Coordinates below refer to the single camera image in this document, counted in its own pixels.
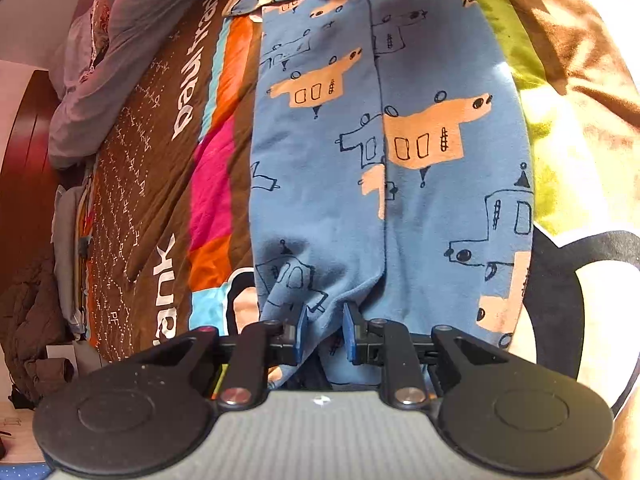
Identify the brown jacket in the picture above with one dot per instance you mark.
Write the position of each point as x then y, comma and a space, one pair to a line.
30, 330

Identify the blue printed pants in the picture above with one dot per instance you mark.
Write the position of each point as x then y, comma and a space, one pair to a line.
380, 160

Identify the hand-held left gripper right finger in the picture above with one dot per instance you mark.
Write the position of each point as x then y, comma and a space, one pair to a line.
350, 332

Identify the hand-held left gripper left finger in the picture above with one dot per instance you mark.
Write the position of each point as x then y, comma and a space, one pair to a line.
301, 332

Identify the wooden headboard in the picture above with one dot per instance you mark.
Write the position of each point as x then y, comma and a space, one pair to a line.
27, 170

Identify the grey duvet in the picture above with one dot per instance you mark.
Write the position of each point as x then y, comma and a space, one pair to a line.
135, 35

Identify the floral cloth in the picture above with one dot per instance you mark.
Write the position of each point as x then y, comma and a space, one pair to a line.
102, 15

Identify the colourful printed blanket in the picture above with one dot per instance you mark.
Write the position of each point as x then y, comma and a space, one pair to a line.
150, 170

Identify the grey folded pillow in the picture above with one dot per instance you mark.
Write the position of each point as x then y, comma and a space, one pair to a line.
65, 260

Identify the white nightstand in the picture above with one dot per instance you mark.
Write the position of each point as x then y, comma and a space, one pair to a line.
85, 357

